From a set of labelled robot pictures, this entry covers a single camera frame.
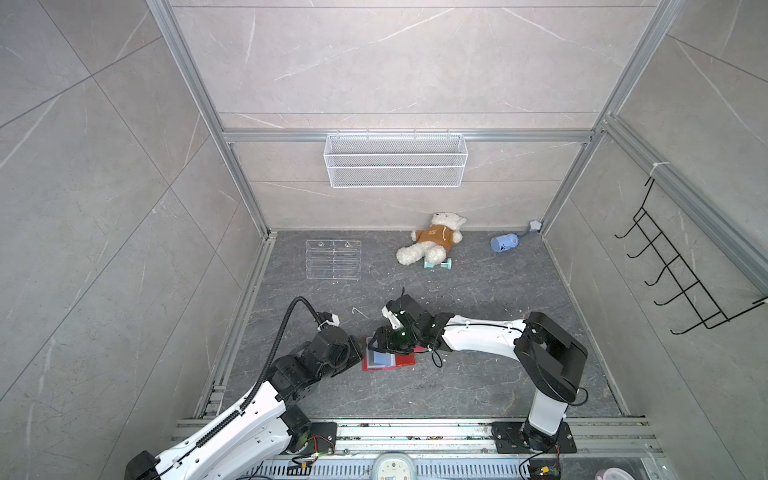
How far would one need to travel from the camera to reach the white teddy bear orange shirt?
1.05 m

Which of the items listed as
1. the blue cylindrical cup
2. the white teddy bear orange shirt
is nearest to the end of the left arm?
the white teddy bear orange shirt

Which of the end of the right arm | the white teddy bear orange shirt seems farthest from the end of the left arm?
the white teddy bear orange shirt

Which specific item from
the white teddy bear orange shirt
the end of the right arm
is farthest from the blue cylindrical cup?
the end of the right arm

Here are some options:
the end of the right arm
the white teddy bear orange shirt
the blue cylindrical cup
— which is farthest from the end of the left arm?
the blue cylindrical cup

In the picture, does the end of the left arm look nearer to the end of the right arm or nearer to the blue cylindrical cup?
the end of the right arm

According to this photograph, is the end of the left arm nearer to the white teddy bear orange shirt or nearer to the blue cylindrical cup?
the white teddy bear orange shirt

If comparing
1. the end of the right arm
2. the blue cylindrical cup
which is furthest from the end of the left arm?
the blue cylindrical cup
